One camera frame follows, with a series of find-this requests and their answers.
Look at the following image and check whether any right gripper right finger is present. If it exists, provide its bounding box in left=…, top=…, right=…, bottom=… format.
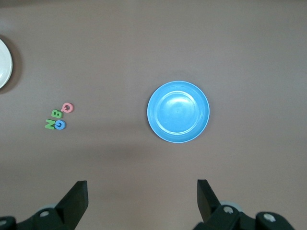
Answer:
left=193, top=179, right=295, bottom=230

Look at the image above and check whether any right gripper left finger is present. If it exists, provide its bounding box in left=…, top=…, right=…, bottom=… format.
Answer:
left=0, top=180, right=89, bottom=230

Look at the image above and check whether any green uppercase letter N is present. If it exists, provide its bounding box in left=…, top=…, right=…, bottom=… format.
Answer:
left=44, top=119, right=57, bottom=130

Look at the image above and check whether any blue plate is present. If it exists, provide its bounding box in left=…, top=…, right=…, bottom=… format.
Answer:
left=147, top=80, right=211, bottom=144

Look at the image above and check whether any cream plate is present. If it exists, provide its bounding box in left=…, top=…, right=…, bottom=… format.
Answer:
left=0, top=38, right=13, bottom=90

